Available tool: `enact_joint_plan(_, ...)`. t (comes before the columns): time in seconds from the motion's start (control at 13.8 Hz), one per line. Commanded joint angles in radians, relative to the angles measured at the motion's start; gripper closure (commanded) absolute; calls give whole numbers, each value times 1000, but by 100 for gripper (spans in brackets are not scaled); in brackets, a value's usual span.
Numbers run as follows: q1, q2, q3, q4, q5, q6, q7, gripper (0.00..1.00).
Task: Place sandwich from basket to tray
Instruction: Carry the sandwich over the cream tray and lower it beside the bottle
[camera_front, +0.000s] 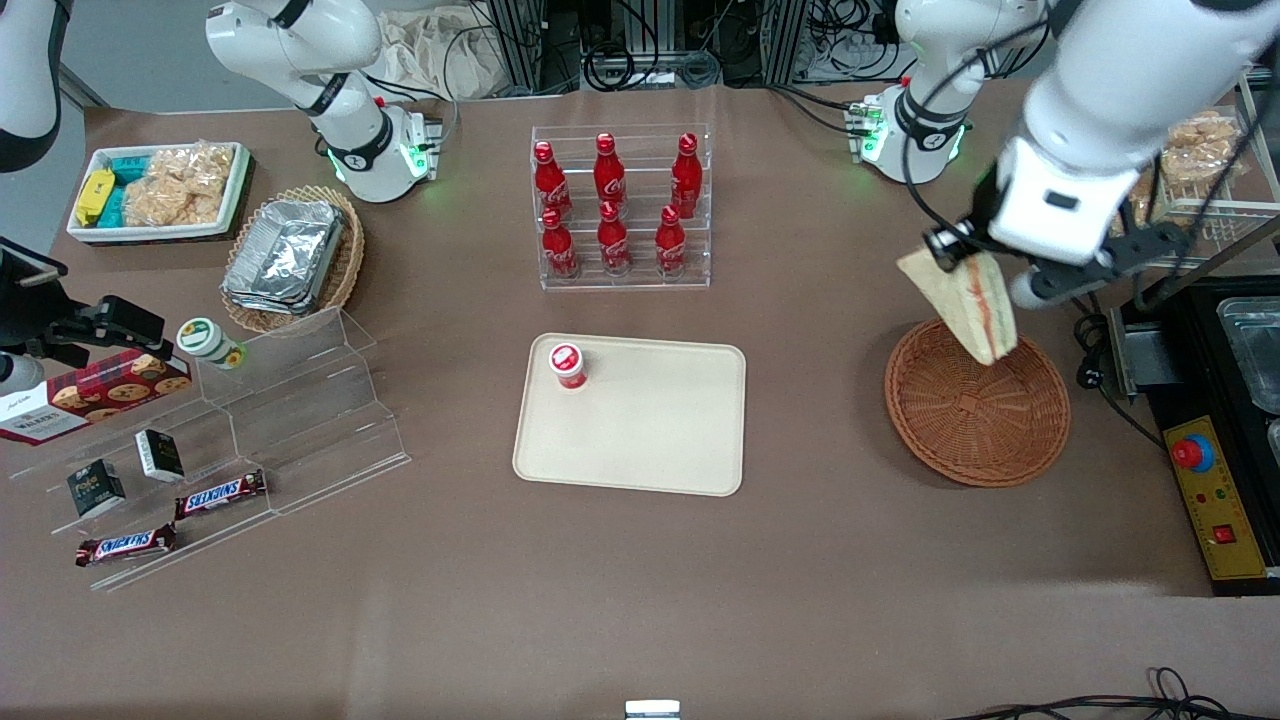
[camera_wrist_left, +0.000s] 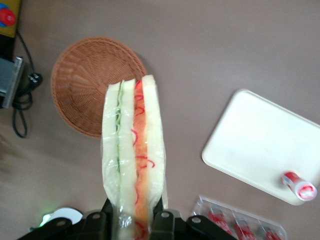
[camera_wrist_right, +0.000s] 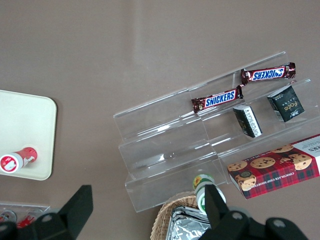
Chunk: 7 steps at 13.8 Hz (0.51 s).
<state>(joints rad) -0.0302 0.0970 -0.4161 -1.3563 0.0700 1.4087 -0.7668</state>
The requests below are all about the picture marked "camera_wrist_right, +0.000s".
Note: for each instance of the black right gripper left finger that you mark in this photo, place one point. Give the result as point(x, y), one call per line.
point(75, 210)

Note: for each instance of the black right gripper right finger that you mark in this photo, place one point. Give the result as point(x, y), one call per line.
point(217, 210)

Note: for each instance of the light wicker basket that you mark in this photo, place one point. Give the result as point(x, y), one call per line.
point(162, 212)

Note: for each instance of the beige plastic tray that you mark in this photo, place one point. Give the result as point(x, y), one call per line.
point(25, 120)

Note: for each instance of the green lidded white jar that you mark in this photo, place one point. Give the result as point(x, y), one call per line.
point(200, 182)

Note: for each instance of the stacked foil containers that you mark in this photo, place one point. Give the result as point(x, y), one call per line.
point(185, 225)

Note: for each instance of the clear acrylic bottle rack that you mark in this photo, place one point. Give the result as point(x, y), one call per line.
point(25, 206)

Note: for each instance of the red tartan cookie box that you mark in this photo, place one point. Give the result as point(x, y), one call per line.
point(275, 167)

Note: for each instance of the red white yogurt cup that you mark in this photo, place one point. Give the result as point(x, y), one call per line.
point(23, 156)

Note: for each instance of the clear acrylic step display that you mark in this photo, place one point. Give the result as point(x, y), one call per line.
point(162, 140)

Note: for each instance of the small black carton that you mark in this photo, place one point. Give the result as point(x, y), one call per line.
point(287, 103)
point(246, 121)

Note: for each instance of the snickers chocolate bar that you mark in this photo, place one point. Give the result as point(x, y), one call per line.
point(217, 99)
point(267, 74)

